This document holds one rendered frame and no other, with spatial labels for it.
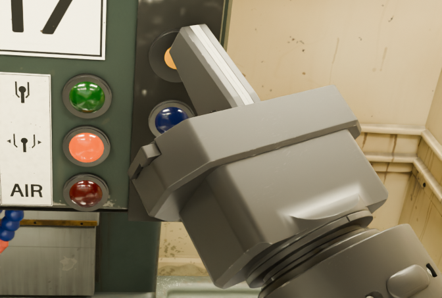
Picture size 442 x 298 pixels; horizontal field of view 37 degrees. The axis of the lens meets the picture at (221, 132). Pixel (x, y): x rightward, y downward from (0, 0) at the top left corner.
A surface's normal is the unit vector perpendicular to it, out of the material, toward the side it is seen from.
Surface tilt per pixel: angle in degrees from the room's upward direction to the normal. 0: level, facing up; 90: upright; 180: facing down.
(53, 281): 90
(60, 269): 90
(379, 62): 90
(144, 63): 90
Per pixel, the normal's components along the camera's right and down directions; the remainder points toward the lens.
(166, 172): -0.29, -0.24
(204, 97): -0.80, 0.21
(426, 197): -0.99, -0.04
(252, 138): 0.39, -0.54
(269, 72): 0.11, 0.48
